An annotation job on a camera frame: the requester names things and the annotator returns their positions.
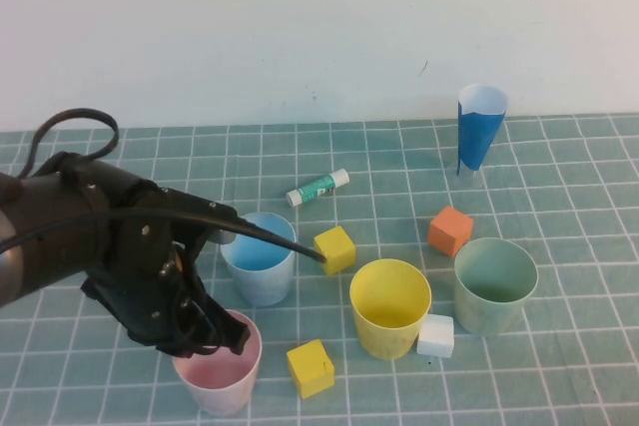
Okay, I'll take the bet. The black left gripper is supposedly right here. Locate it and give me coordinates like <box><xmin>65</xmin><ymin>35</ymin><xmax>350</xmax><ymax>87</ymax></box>
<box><xmin>81</xmin><ymin>238</ymin><xmax>251</xmax><ymax>360</ymax></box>

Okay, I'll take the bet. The pink plastic cup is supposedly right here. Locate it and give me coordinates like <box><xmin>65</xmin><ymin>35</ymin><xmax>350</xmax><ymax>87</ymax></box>
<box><xmin>172</xmin><ymin>309</ymin><xmax>264</xmax><ymax>416</ymax></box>

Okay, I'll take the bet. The light blue plastic cup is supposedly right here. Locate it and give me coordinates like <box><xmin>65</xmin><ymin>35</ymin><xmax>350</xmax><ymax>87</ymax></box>
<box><xmin>220</xmin><ymin>212</ymin><xmax>298</xmax><ymax>307</ymax></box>

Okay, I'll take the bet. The green plastic cup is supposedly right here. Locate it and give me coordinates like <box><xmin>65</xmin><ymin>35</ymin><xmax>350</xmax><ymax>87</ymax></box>
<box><xmin>453</xmin><ymin>237</ymin><xmax>539</xmax><ymax>337</ymax></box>

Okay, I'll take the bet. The yellow cube block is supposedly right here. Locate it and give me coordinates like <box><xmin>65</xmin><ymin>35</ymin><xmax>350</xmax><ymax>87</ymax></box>
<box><xmin>313</xmin><ymin>224</ymin><xmax>357</xmax><ymax>276</ymax></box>
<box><xmin>286</xmin><ymin>338</ymin><xmax>336</xmax><ymax>400</ymax></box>

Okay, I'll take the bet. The yellow plastic cup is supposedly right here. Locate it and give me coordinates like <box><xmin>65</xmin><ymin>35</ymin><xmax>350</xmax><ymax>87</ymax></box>
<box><xmin>348</xmin><ymin>258</ymin><xmax>432</xmax><ymax>361</ymax></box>

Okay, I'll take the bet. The green white glue stick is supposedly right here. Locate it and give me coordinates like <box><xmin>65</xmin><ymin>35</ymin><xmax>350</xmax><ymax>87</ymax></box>
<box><xmin>286</xmin><ymin>168</ymin><xmax>350</xmax><ymax>209</ymax></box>

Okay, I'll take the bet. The white cube block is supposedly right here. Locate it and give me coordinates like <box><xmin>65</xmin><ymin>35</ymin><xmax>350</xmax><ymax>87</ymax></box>
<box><xmin>416</xmin><ymin>313</ymin><xmax>456</xmax><ymax>359</ymax></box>

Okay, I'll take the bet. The green checked tablecloth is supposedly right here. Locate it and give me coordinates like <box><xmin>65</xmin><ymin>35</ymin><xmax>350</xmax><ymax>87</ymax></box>
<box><xmin>0</xmin><ymin>114</ymin><xmax>639</xmax><ymax>426</ymax></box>

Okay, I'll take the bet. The orange cube block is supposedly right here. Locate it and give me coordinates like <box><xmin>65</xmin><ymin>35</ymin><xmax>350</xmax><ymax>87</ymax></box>
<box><xmin>427</xmin><ymin>205</ymin><xmax>475</xmax><ymax>258</ymax></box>

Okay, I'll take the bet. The blue paper cone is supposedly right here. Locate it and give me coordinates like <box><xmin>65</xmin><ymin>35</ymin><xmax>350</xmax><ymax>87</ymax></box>
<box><xmin>457</xmin><ymin>84</ymin><xmax>509</xmax><ymax>181</ymax></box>

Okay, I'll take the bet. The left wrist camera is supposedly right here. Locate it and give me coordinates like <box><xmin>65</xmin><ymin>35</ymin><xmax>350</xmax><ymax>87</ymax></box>
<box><xmin>139</xmin><ymin>185</ymin><xmax>242</xmax><ymax>246</ymax></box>

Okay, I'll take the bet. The black looped cable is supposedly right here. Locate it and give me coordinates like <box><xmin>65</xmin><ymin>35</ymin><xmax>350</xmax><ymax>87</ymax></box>
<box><xmin>17</xmin><ymin>107</ymin><xmax>120</xmax><ymax>181</ymax></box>

